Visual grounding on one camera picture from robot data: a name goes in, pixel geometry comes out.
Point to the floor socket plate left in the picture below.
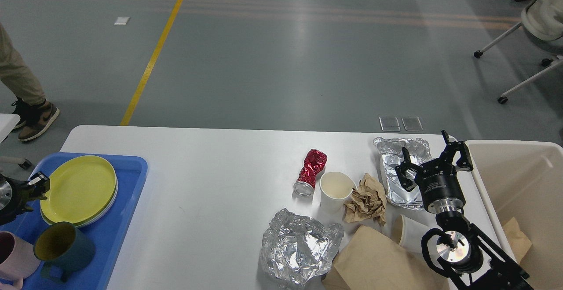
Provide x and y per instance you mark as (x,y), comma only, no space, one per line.
(389,124)

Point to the tipped white paper cup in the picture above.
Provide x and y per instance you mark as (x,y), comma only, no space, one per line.
(408,234)

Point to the crumpled aluminium foil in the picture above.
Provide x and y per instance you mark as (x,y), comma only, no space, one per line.
(295,249)

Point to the person in khaki trousers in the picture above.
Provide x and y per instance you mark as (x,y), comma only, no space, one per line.
(36,113)

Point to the white side table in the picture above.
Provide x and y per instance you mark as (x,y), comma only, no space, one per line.
(7,124)

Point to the floor socket plate right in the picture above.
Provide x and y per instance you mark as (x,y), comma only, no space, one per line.
(412,123)

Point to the dark teal mug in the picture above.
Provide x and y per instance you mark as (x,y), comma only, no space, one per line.
(63,249)

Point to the aluminium foil tray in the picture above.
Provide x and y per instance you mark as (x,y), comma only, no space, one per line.
(390,153)

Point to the crushed red can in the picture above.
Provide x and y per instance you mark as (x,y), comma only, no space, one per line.
(313,164)

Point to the crumpled brown paper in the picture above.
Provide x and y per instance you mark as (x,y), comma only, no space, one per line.
(367,201)

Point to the floor socket plate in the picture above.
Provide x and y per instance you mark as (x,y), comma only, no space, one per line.
(389,124)
(412,123)

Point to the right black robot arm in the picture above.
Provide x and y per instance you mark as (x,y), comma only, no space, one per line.
(457,249)

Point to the brown paper in bin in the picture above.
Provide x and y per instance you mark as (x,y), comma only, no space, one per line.
(517,239)

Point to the yellow plate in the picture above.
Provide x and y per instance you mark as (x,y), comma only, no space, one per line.
(82,190)

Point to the brown paper bag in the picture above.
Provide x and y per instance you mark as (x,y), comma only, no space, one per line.
(371,261)

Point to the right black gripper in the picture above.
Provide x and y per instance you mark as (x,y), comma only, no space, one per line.
(437,179)

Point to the pink mug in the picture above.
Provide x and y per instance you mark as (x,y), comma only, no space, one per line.
(17,260)

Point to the white office chair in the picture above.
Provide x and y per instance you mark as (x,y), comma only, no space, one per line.
(542,23)

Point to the white floor marker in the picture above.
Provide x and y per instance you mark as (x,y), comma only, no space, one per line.
(121,21)

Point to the beige plastic bin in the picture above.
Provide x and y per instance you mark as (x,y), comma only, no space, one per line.
(523,180)

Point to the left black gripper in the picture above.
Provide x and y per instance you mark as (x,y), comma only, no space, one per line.
(16,194)

